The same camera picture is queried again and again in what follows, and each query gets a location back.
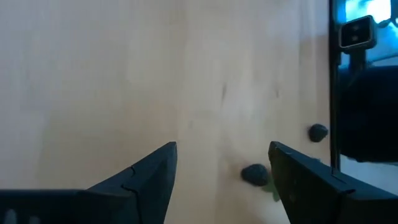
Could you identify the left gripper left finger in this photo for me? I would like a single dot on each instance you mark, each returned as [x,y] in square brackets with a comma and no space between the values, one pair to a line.
[140,193]

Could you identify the large black object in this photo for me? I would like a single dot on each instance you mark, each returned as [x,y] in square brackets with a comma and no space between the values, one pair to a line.
[370,115]

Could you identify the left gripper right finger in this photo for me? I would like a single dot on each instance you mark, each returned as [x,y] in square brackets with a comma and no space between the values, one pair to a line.
[311,193]

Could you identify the small dark blackberry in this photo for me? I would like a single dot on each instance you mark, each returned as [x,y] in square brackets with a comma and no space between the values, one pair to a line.
[254,175]

